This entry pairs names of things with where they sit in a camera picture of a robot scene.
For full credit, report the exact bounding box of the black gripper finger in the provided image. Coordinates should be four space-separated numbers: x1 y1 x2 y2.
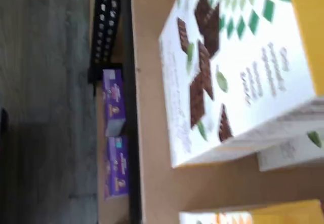
0 106 10 224

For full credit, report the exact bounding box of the white almond flour bars box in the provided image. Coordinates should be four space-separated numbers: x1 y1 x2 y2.
178 199 322 224

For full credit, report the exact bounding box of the purple Annie's snack box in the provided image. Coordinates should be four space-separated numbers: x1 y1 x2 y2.
102 68 127 137
104 135 130 201

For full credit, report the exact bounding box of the black metal shelf rack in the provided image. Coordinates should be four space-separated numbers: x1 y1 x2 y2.
87 0 143 224

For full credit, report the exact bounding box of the wooden shelf board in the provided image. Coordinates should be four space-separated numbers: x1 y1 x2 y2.
130 0 324 224

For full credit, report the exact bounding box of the white Sweet Thins box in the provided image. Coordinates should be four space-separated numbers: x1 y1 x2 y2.
256 126 324 173
157 0 324 169

